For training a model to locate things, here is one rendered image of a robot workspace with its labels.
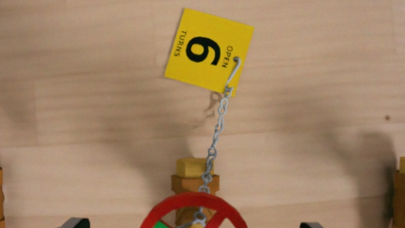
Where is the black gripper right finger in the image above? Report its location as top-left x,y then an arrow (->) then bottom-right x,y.
299,222 -> 324,228

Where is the yellow tag with silver chain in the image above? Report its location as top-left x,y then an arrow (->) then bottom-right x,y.
164,8 -> 254,194

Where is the black pipe manifold with grey fittings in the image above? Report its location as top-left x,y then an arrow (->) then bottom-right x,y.
0,157 -> 405,228

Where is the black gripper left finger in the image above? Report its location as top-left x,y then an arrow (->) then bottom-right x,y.
57,217 -> 90,228

